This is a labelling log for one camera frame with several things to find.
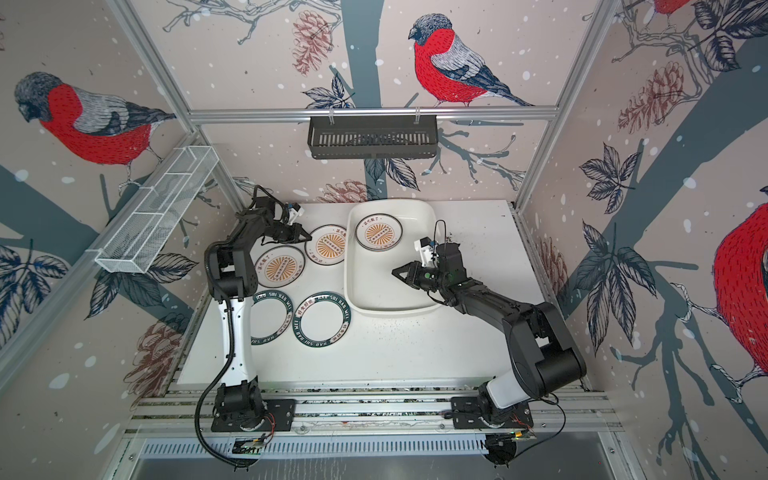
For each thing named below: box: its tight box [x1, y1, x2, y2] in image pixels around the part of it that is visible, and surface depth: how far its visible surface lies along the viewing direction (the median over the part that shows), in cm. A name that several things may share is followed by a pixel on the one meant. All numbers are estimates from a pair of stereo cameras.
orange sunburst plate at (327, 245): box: [304, 224, 347, 266], surface depth 109 cm
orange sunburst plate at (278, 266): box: [254, 245, 305, 288], surface depth 106 cm
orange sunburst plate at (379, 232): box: [355, 213, 404, 252], surface depth 113 cm
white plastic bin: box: [345, 199, 444, 317], surface depth 109 cm
